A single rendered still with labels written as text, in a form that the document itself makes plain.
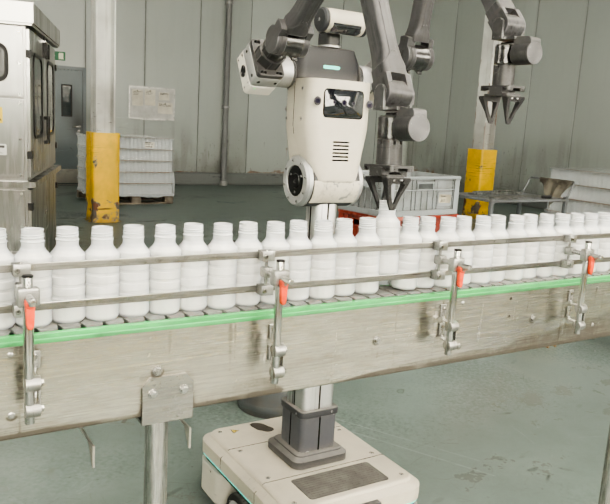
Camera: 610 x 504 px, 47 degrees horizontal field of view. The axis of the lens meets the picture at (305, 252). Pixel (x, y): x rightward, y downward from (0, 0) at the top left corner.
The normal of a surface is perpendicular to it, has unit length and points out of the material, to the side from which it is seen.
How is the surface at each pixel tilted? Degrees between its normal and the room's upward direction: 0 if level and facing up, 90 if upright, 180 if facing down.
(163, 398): 90
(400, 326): 90
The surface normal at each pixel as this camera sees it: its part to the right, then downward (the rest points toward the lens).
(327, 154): 0.51, 0.18
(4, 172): 0.23, 0.19
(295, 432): -0.85, 0.04
